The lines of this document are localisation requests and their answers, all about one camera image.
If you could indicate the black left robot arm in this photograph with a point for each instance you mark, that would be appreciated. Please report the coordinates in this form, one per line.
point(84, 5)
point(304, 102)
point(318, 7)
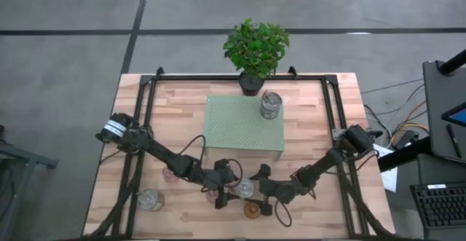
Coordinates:
point(164, 157)

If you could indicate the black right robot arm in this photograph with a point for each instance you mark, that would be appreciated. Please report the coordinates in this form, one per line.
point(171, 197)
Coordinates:
point(320, 168)

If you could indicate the pale green perforated metal shelf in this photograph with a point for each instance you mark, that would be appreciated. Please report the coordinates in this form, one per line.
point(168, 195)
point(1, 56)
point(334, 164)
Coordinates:
point(233, 124)

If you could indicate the black monitor pole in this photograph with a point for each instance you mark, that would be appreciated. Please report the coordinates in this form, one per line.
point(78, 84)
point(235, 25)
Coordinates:
point(453, 62)

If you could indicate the black pen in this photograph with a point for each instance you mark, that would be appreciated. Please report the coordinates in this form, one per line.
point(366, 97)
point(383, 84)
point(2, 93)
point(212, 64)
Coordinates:
point(454, 141)

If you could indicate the black plant pot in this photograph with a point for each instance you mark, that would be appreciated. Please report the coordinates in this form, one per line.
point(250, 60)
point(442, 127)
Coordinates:
point(251, 86)

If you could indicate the grey keyboard shelf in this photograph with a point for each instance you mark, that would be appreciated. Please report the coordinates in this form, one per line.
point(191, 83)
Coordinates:
point(433, 168)

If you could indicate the green leafy plant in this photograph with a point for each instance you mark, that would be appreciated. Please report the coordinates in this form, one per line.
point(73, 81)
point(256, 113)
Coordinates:
point(256, 48)

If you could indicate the black power adapter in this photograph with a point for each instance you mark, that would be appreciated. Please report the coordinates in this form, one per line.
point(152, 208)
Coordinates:
point(406, 139)

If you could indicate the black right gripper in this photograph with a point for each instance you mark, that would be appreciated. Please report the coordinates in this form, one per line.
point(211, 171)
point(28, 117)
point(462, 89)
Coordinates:
point(276, 190)

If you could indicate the black aluminium table frame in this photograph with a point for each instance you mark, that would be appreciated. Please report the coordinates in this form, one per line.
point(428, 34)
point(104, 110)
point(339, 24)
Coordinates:
point(218, 77)

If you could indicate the black keyboard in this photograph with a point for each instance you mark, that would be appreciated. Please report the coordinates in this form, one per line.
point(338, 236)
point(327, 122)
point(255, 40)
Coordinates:
point(440, 204)

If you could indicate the tablet with blue screen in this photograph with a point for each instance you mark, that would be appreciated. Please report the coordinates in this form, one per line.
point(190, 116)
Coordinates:
point(457, 115)

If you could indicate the grey metal cart frame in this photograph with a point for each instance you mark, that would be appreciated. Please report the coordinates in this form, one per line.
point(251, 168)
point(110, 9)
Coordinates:
point(22, 157)

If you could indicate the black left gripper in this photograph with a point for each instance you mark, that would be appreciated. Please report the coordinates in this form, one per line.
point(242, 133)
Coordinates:
point(218, 181)

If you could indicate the grey desk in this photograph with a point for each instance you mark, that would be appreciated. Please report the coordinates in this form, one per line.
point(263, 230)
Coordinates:
point(440, 99)

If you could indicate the white paper sheet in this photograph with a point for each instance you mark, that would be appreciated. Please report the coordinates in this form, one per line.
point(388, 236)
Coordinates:
point(390, 179)

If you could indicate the silver mounting bracket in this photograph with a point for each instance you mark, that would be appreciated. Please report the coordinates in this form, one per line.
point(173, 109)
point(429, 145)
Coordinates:
point(338, 133)

